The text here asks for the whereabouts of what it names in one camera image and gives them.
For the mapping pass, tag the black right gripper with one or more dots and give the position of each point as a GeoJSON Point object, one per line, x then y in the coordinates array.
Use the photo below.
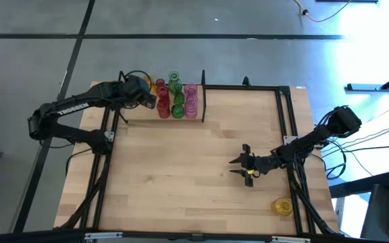
{"type": "Point", "coordinates": [257, 163]}

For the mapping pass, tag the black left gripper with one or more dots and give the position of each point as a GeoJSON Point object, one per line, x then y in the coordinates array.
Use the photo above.
{"type": "Point", "coordinates": [135, 89]}

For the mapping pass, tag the yellow glass vase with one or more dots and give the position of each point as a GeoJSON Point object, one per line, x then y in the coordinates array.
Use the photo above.
{"type": "Point", "coordinates": [282, 206]}
{"type": "Point", "coordinates": [151, 84]}

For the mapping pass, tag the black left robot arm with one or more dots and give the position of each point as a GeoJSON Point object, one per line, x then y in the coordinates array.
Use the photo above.
{"type": "Point", "coordinates": [73, 108]}

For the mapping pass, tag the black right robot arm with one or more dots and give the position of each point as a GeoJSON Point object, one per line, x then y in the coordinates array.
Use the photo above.
{"type": "Point", "coordinates": [302, 143]}

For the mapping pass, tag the black desk crossbar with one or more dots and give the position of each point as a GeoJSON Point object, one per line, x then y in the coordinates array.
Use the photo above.
{"type": "Point", "coordinates": [356, 186]}

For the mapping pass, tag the dark grey chair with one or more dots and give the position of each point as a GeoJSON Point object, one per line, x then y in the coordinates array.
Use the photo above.
{"type": "Point", "coordinates": [378, 216]}

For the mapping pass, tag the grey desk base bar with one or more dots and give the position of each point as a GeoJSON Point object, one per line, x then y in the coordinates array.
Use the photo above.
{"type": "Point", "coordinates": [366, 87]}

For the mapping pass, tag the black horizontal beam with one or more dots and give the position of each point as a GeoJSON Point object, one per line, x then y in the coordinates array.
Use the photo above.
{"type": "Point", "coordinates": [46, 236]}

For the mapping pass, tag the wooden shelf with black frame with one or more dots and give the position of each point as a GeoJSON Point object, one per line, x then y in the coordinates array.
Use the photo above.
{"type": "Point", "coordinates": [140, 113]}

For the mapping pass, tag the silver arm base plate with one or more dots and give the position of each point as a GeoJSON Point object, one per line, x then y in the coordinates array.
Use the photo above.
{"type": "Point", "coordinates": [290, 140]}
{"type": "Point", "coordinates": [109, 135]}

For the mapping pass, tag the black aluminium rig frame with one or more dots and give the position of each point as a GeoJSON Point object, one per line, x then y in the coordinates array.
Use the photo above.
{"type": "Point", "coordinates": [241, 87]}

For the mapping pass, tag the black frame clamp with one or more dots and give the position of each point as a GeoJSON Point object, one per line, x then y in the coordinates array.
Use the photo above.
{"type": "Point", "coordinates": [246, 81]}

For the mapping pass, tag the silver metal bracket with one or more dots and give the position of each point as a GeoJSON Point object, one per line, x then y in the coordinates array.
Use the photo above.
{"type": "Point", "coordinates": [290, 239]}
{"type": "Point", "coordinates": [103, 236]}

